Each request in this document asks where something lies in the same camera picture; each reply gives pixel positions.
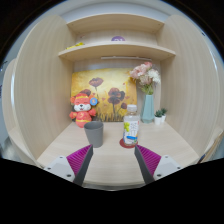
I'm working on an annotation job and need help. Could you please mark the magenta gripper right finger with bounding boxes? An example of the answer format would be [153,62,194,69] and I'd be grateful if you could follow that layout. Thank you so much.
[134,145,161,184]

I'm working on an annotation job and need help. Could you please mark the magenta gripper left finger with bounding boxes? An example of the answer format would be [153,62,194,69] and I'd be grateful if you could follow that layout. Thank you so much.
[66,145,93,186]

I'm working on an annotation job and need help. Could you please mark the clear plastic water bottle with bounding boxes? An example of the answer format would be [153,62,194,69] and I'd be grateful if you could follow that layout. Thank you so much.
[123,104,140,146]

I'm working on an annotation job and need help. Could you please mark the red round coaster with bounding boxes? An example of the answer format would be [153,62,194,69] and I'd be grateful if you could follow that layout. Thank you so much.
[119,138,136,149]

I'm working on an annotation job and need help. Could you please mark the grey plastic cup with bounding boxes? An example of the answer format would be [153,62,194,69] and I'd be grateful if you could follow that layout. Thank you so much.
[84,121,104,148]

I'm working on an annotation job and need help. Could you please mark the light blue vase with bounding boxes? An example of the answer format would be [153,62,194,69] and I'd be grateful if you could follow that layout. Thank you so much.
[141,95,154,123]

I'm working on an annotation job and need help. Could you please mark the small potted succulent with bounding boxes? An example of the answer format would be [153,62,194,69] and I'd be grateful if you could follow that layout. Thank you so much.
[154,108,167,125]

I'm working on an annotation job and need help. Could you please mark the red plush tiger toy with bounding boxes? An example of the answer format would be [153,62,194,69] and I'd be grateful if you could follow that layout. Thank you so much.
[69,93,98,128]

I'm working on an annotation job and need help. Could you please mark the yellow flower painting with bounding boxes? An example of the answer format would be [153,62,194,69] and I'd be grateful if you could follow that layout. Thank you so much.
[71,68,137,122]

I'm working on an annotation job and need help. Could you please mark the pink white flower bouquet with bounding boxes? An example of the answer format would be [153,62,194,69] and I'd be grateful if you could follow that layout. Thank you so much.
[129,62,161,95]

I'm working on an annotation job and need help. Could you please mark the wooden desk shelf unit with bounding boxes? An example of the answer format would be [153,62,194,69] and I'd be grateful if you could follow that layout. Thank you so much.
[1,13,224,188]

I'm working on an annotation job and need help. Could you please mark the yellow object on shelf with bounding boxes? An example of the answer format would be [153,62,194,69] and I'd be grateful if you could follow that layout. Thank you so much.
[66,42,85,50]

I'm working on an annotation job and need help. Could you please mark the purple object on shelf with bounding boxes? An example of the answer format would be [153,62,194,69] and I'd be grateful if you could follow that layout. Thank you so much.
[111,36,125,41]

